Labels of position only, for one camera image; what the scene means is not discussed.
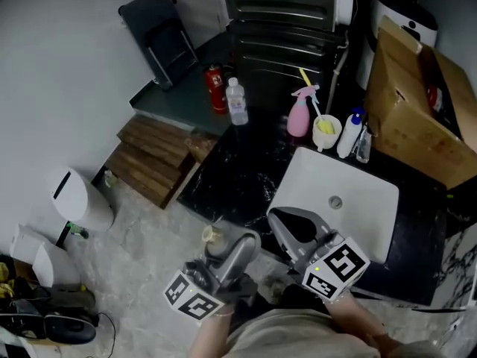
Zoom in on clear plastic bottle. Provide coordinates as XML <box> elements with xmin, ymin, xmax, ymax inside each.
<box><xmin>225</xmin><ymin>77</ymin><xmax>250</xmax><ymax>127</ymax></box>

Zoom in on yellow bananas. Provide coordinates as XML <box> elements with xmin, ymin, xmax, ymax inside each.
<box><xmin>0</xmin><ymin>262</ymin><xmax>16</xmax><ymax>298</ymax></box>

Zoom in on stack of wooden planks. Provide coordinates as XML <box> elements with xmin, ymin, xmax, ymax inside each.
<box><xmin>104</xmin><ymin>114</ymin><xmax>219</xmax><ymax>211</ymax></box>

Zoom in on white door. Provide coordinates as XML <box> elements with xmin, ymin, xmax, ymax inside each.
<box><xmin>155</xmin><ymin>0</ymin><xmax>231</xmax><ymax>51</ymax></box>

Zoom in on person's right forearm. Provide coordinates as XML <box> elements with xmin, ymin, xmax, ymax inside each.
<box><xmin>323</xmin><ymin>292</ymin><xmax>396</xmax><ymax>354</ymax></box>

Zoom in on black cable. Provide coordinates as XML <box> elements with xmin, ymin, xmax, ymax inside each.
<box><xmin>95</xmin><ymin>311</ymin><xmax>117</xmax><ymax>358</ymax></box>

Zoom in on red item in box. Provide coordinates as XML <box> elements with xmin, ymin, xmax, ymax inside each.
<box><xmin>426</xmin><ymin>84</ymin><xmax>445</xmax><ymax>113</ymax></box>

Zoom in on person's beige clothing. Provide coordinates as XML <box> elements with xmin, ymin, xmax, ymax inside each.
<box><xmin>223</xmin><ymin>307</ymin><xmax>444</xmax><ymax>358</ymax></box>

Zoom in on red fire extinguisher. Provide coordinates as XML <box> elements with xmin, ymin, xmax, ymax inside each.
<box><xmin>203</xmin><ymin>62</ymin><xmax>229</xmax><ymax>116</ymax></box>

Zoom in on white water heater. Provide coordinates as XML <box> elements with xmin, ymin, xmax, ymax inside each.
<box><xmin>355</xmin><ymin>0</ymin><xmax>439</xmax><ymax>91</ymax></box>

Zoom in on white box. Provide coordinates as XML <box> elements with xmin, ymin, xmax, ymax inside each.
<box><xmin>9</xmin><ymin>223</ymin><xmax>82</xmax><ymax>289</ymax></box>

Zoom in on person's left forearm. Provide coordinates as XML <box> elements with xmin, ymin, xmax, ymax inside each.
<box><xmin>189</xmin><ymin>304</ymin><xmax>239</xmax><ymax>358</ymax></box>

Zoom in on dark louvred cabinet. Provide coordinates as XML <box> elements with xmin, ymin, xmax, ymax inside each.
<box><xmin>219</xmin><ymin>0</ymin><xmax>350</xmax><ymax>106</ymax></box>

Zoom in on small clear bottle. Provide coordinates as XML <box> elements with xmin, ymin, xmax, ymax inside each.
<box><xmin>356</xmin><ymin>125</ymin><xmax>373</xmax><ymax>164</ymax></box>

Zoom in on black folding chair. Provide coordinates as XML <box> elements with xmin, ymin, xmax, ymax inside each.
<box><xmin>118</xmin><ymin>0</ymin><xmax>200</xmax><ymax>92</ymax></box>

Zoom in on small green item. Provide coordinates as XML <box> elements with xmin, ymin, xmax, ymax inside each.
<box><xmin>66</xmin><ymin>221</ymin><xmax>90</xmax><ymax>240</ymax></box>

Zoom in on yellow brush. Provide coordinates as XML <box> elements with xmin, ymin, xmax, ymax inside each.
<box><xmin>310</xmin><ymin>94</ymin><xmax>337</xmax><ymax>136</ymax></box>

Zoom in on black round device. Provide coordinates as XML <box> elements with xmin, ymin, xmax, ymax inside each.
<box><xmin>43</xmin><ymin>313</ymin><xmax>98</xmax><ymax>345</ymax></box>

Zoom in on pink spray bottle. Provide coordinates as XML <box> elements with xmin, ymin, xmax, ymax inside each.
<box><xmin>286</xmin><ymin>84</ymin><xmax>320</xmax><ymax>138</ymax></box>

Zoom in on black marble sink counter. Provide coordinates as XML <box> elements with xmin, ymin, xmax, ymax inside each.
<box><xmin>177</xmin><ymin>101</ymin><xmax>477</xmax><ymax>310</ymax></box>

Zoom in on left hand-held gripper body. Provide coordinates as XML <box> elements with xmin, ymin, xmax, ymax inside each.
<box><xmin>163</xmin><ymin>261</ymin><xmax>259</xmax><ymax>321</ymax></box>

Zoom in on cardboard box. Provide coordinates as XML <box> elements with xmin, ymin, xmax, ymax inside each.
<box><xmin>364</xmin><ymin>15</ymin><xmax>477</xmax><ymax>190</ymax></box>

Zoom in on white sink basin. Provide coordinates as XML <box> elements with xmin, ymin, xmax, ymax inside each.
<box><xmin>266</xmin><ymin>145</ymin><xmax>400</xmax><ymax>265</ymax></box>

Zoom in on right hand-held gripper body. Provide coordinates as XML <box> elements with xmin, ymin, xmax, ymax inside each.
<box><xmin>294</xmin><ymin>230</ymin><xmax>370</xmax><ymax>304</ymax></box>

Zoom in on white trash can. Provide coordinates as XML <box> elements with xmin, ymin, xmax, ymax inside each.
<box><xmin>25</xmin><ymin>166</ymin><xmax>116</xmax><ymax>238</ymax></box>

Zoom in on white hose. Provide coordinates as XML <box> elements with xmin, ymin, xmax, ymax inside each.
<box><xmin>325</xmin><ymin>31</ymin><xmax>350</xmax><ymax>116</ymax></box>

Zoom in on white pump bottle blue top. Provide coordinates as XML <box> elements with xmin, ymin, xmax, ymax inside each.
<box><xmin>336</xmin><ymin>106</ymin><xmax>367</xmax><ymax>160</ymax></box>

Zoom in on white cup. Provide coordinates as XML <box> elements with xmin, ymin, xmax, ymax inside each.
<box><xmin>312</xmin><ymin>113</ymin><xmax>343</xmax><ymax>153</ymax></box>

